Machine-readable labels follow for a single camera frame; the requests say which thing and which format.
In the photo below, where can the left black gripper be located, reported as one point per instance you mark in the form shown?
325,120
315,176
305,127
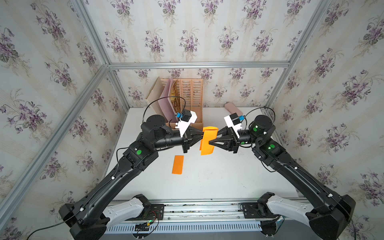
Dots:
190,135

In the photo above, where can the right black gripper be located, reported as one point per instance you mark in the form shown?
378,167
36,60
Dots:
232,145

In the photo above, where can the orange square paper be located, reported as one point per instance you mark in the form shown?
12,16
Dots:
209,133
178,165

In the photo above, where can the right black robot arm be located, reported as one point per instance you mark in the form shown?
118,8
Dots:
327,213

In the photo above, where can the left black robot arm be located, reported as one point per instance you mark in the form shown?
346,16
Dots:
155,137

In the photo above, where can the pink board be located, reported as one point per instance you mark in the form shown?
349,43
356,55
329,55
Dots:
165,102

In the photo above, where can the peach desk organizer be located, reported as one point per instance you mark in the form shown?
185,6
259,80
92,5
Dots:
191,92

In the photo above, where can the yellow patterned book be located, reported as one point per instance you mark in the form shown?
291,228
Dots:
176,101

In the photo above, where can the beige board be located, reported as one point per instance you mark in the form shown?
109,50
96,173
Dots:
154,94

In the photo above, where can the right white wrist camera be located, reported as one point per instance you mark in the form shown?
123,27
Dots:
234,121

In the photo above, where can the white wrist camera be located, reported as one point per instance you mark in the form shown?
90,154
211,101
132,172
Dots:
186,117
234,121

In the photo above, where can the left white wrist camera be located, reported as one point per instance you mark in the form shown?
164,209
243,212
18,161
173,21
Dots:
186,117

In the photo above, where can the aluminium mounting rail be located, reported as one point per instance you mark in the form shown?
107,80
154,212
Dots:
210,210

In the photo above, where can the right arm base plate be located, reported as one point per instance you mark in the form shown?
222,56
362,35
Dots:
257,210

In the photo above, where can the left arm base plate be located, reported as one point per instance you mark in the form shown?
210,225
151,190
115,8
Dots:
152,212

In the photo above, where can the white perforated cable tray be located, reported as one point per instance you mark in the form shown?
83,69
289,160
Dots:
187,227

